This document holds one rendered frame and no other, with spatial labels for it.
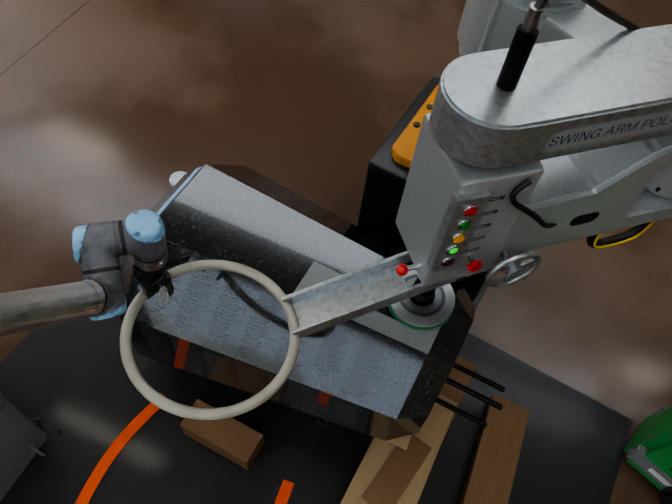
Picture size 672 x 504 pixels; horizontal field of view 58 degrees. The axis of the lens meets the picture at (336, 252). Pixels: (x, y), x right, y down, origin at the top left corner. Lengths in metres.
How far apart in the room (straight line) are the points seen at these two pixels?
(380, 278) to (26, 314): 0.94
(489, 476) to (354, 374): 0.85
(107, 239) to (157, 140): 1.91
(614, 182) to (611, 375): 1.56
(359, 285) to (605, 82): 0.85
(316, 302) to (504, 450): 1.14
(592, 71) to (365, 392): 1.12
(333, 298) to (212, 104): 2.05
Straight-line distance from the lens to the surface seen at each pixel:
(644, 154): 1.60
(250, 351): 1.99
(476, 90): 1.24
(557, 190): 1.55
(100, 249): 1.57
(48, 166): 3.46
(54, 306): 1.41
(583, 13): 1.97
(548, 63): 1.36
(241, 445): 2.41
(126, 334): 1.73
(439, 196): 1.38
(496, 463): 2.57
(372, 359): 1.88
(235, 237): 2.01
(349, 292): 1.77
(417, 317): 1.87
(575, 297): 3.14
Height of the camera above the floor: 2.45
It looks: 56 degrees down
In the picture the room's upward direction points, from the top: 8 degrees clockwise
